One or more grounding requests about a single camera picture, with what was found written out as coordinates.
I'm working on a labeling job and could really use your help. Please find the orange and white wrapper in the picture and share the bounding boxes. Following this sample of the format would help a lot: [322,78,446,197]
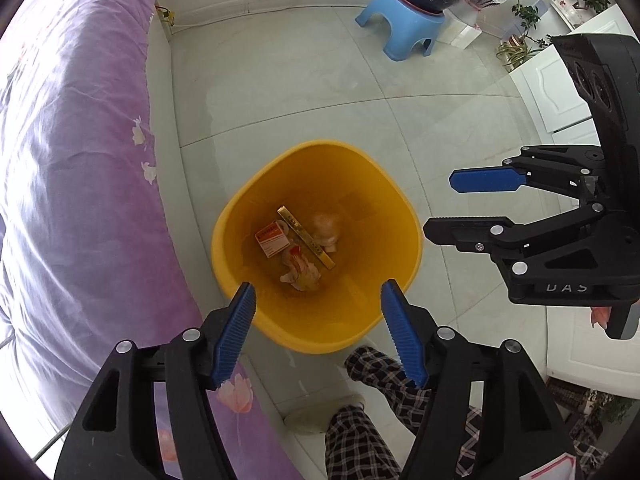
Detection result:
[280,245,321,292]

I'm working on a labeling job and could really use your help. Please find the person's plaid pajama legs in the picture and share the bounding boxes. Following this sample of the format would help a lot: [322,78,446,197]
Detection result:
[325,345,501,480]

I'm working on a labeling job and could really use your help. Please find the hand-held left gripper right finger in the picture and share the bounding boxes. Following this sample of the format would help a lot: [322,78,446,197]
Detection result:
[380,280,581,480]

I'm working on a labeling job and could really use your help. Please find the blue plastic stool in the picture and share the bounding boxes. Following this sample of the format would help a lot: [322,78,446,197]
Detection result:
[355,0,446,64]

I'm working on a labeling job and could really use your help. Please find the small red and white box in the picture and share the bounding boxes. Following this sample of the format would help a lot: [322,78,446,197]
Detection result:
[255,222,291,259]

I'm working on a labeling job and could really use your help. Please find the white paper box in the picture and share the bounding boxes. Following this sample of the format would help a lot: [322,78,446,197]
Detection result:
[440,5,483,51]

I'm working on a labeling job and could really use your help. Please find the purple floral bed sheet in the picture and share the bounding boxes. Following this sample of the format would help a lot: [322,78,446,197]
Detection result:
[0,0,306,480]

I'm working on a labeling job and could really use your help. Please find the yellow plastic bin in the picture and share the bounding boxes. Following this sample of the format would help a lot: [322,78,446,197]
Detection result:
[211,141,423,356]

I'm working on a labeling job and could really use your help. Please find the trailing green vine plant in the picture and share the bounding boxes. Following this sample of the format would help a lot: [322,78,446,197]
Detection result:
[495,2,551,73]

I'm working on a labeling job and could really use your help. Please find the long yellow box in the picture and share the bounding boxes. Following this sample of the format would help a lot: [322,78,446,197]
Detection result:
[276,204,335,272]

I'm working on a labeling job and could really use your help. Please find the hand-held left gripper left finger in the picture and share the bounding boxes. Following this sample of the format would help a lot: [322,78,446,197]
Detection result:
[52,281,258,480]

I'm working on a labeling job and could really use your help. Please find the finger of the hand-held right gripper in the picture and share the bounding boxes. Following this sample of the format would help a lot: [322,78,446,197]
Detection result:
[422,202,608,263]
[448,145,606,196]

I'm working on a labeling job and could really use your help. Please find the white cabinet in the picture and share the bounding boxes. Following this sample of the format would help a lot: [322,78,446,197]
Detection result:
[509,4,640,401]

